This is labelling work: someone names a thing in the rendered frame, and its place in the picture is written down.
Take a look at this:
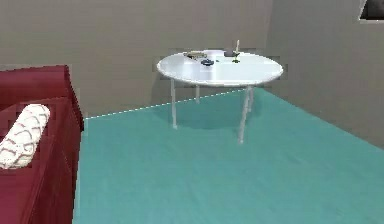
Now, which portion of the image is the white round table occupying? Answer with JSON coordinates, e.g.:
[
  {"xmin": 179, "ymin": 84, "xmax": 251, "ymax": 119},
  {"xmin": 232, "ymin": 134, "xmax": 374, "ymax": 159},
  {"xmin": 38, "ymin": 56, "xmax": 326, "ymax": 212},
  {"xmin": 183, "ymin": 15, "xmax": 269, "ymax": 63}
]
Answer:
[{"xmin": 156, "ymin": 50, "xmax": 285, "ymax": 145}]

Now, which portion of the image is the grey flat tray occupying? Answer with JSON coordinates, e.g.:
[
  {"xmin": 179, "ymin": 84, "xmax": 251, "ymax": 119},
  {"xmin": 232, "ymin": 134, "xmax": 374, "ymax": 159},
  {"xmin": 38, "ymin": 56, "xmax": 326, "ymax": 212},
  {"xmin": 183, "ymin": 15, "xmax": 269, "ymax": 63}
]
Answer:
[{"xmin": 182, "ymin": 50, "xmax": 208, "ymax": 61}]

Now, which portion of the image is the dark red sofa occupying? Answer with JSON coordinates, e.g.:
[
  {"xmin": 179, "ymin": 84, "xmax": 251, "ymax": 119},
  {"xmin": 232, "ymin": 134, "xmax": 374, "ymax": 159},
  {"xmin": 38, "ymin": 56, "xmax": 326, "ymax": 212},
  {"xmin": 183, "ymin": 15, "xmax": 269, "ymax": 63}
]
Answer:
[{"xmin": 0, "ymin": 64, "xmax": 85, "ymax": 224}]

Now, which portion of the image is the white patterned pillow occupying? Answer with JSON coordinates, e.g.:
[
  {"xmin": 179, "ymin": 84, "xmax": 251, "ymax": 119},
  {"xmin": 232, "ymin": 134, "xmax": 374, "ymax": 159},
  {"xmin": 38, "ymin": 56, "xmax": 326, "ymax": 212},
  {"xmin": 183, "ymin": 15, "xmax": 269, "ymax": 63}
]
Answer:
[{"xmin": 0, "ymin": 103, "xmax": 51, "ymax": 170}]

